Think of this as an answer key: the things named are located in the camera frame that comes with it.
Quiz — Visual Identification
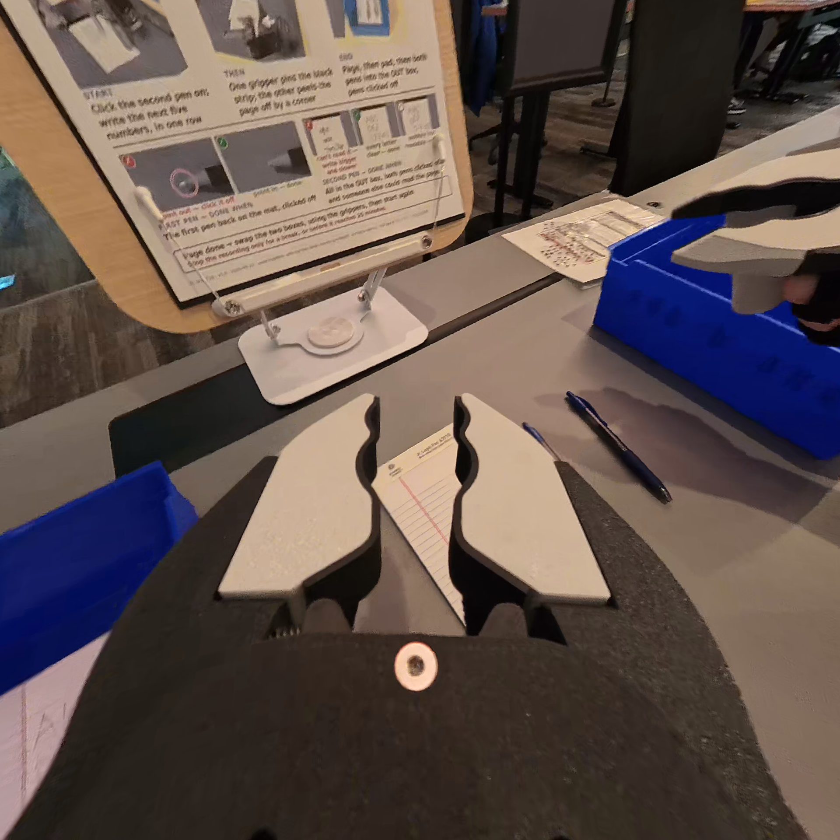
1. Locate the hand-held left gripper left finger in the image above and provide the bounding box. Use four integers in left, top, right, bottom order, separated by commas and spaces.
217, 392, 383, 603

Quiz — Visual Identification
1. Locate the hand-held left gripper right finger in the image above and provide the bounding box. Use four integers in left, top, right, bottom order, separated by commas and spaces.
448, 392, 613, 606

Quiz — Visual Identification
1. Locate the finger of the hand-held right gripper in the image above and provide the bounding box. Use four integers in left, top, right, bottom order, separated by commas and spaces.
671, 225, 840, 316
671, 151, 840, 231

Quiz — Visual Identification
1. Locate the white lined notepad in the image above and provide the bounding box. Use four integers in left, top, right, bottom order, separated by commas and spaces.
371, 433, 468, 627

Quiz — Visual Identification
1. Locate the blue pen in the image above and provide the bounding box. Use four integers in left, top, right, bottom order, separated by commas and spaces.
566, 391, 673, 505
522, 421, 563, 463

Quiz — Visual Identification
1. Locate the blue plastic bin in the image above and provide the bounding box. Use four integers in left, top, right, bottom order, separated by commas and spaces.
0, 459, 199, 697
592, 215, 840, 460

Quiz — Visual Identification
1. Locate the tall black panel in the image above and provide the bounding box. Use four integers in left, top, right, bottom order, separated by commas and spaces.
610, 0, 747, 196

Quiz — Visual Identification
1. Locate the white metal board stand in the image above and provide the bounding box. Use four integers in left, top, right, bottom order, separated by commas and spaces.
133, 131, 455, 406

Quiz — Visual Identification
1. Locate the printed paper sheet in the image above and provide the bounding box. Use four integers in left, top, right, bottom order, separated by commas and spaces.
502, 199, 665, 290

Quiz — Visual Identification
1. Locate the black framed sign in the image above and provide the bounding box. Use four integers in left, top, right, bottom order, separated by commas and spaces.
505, 0, 627, 207

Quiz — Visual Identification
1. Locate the blue cloth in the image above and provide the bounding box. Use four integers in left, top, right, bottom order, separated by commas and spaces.
467, 0, 511, 118

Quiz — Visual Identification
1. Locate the white paper sheet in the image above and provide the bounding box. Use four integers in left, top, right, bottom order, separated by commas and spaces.
0, 630, 114, 840

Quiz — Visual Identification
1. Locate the wooden display board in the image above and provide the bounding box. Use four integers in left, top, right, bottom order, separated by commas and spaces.
0, 0, 475, 334

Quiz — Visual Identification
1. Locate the printed instruction sheet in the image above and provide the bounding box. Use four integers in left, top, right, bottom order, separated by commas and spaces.
0, 0, 466, 309

